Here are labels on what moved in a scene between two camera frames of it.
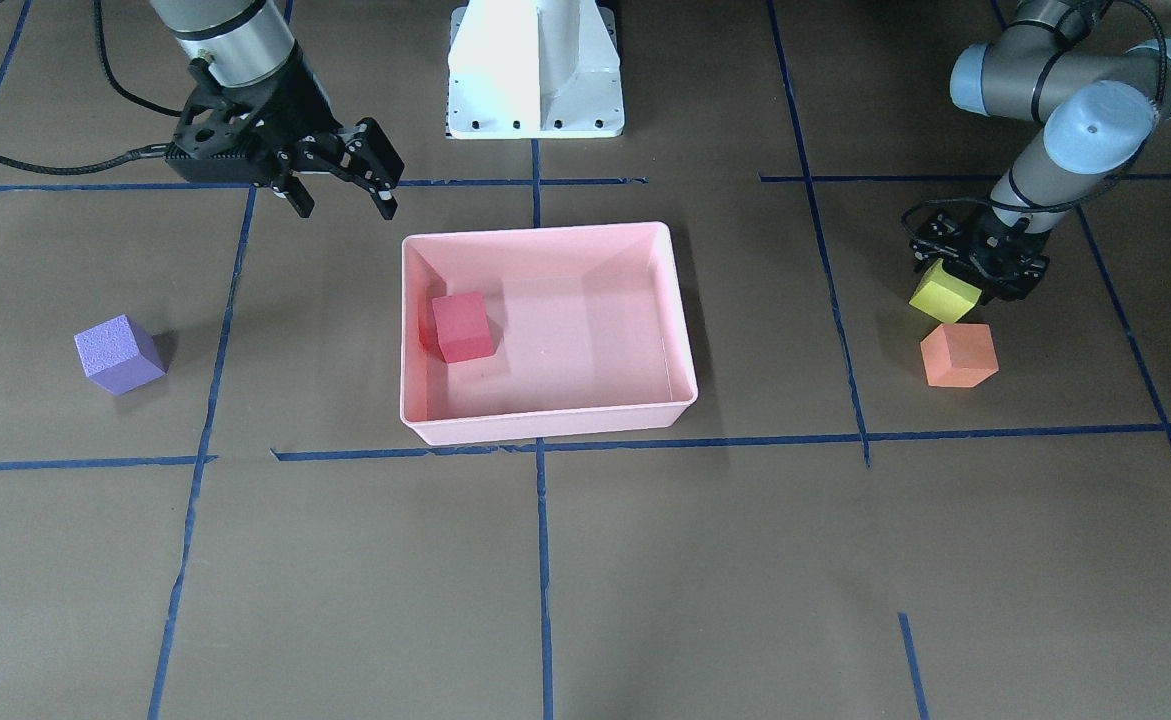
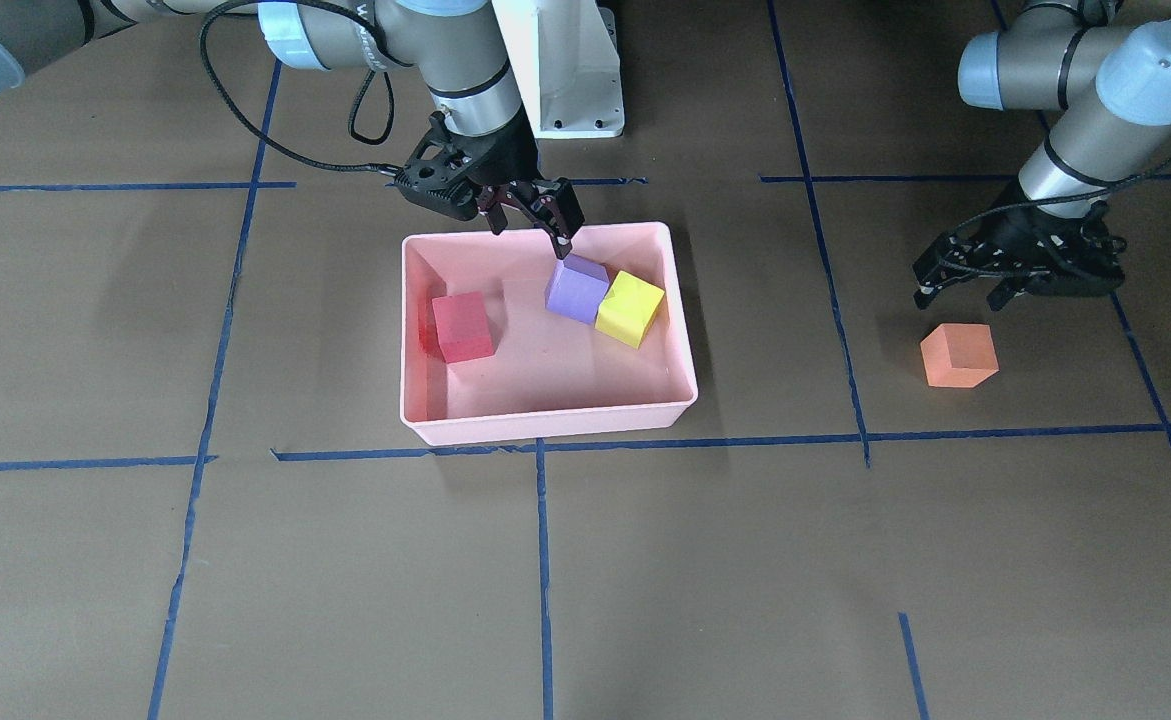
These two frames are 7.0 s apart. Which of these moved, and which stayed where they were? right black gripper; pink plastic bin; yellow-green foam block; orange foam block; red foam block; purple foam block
Moved: right black gripper; yellow-green foam block; purple foam block
Stayed: pink plastic bin; red foam block; orange foam block
